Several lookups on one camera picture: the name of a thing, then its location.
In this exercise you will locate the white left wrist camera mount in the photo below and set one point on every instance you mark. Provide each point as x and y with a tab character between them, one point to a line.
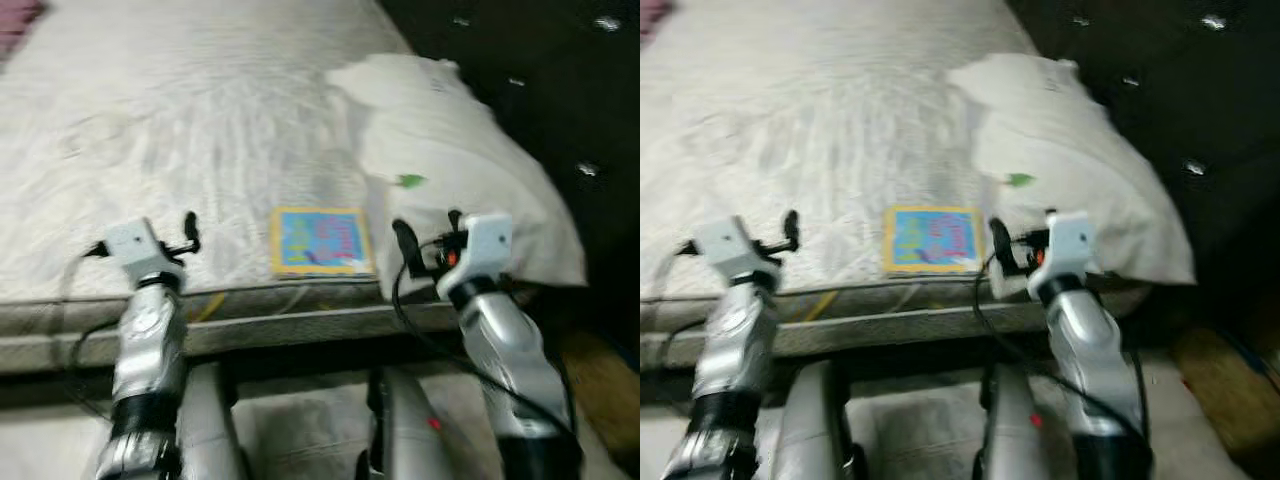
138	248
730	248

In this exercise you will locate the white pillow with green print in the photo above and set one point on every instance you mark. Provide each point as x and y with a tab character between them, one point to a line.
1080	150
470	150

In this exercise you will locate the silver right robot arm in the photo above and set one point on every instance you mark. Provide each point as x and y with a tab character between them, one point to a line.
1090	350
510	350

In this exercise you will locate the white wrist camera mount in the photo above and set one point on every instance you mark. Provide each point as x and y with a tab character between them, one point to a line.
138	248
1068	248
485	250
730	248

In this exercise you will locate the dark bed frame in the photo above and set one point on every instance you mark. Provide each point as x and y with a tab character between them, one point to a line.
300	358
900	352

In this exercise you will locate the dark tufted headboard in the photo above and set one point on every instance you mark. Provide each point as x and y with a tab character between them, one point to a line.
1200	100
560	100

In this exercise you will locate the silver robot leg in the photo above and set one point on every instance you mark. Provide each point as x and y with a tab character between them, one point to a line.
410	430
212	430
815	430
1012	430

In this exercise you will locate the purple printed bedsheet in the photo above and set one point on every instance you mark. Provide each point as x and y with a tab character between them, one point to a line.
18	22
652	14

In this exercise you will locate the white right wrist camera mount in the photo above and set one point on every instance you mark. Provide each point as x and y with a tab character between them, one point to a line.
1068	248
485	250

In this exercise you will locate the silver left robot leg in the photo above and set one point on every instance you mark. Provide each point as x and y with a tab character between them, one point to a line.
212	430
815	430

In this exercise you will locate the brown woven mat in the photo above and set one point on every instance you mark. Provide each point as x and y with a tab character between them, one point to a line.
1225	385
600	385

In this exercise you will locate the white quilted mattress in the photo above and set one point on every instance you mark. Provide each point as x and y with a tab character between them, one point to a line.
180	130
800	130

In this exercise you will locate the silver right robot leg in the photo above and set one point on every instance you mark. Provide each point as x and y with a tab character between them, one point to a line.
410	430
1012	430

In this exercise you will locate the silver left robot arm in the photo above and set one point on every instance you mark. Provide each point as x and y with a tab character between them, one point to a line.
148	350
730	350

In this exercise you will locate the colourful children's book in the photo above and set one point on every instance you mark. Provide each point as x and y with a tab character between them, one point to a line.
320	242
932	240

